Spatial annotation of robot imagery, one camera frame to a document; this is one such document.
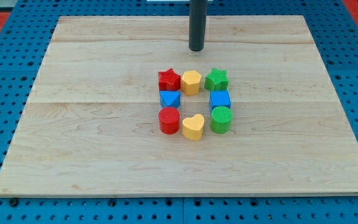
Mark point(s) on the green star block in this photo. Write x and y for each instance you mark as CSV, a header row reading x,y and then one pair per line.
x,y
216,80

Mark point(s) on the black cylindrical robot arm stick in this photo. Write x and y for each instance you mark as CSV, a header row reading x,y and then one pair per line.
x,y
197,24

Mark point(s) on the red star block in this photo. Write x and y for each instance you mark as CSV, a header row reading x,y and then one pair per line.
x,y
169,80

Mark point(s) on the green cylinder block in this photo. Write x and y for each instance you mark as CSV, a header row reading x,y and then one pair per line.
x,y
221,118

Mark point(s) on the blue cube block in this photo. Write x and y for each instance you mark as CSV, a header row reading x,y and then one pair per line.
x,y
219,98

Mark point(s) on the yellow hexagon block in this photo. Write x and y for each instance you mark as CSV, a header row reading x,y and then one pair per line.
x,y
190,82

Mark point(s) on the blue triangle block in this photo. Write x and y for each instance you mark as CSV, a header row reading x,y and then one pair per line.
x,y
170,99

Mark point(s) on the light wooden board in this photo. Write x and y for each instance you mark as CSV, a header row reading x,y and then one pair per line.
x,y
90,126

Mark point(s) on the yellow heart block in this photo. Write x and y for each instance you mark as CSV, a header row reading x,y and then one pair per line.
x,y
193,127

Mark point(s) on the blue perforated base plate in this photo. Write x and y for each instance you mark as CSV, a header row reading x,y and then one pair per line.
x,y
23,42

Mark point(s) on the red cylinder block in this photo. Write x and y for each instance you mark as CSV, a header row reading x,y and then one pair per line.
x,y
169,120

